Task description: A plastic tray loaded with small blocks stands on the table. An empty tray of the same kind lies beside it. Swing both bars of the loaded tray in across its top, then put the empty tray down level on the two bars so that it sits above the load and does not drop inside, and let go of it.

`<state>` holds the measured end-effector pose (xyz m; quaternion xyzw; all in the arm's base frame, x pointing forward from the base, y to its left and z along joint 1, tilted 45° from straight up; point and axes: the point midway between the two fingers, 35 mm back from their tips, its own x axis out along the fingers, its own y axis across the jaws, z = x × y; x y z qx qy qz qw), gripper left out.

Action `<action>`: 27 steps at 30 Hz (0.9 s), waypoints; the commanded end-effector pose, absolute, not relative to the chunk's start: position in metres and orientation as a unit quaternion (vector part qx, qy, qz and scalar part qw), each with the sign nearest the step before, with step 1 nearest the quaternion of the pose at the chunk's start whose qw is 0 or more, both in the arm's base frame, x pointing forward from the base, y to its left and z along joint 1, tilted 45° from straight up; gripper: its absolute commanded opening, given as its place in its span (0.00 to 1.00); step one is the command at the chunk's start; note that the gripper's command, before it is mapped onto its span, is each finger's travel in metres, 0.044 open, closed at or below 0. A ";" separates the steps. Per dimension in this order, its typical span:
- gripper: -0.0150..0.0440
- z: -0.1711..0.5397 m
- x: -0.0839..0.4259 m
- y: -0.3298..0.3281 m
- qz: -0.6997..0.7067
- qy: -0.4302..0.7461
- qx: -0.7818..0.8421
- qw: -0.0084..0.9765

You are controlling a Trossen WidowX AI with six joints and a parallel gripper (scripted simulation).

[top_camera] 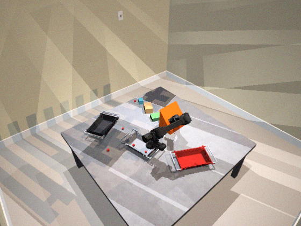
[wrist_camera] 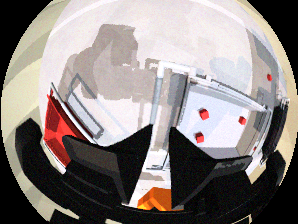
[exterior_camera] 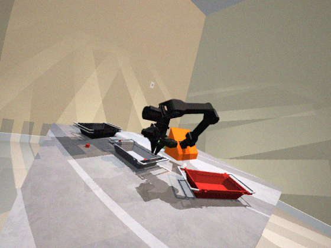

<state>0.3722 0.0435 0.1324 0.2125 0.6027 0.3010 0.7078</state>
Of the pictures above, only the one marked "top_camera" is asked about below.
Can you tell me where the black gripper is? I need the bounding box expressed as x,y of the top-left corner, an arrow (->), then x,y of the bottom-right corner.
152,139 -> 167,151

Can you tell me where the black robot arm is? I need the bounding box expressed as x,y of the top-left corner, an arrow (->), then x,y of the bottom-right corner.
142,113 -> 192,150

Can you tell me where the small light blue block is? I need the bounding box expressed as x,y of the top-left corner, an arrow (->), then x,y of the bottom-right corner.
138,98 -> 144,104

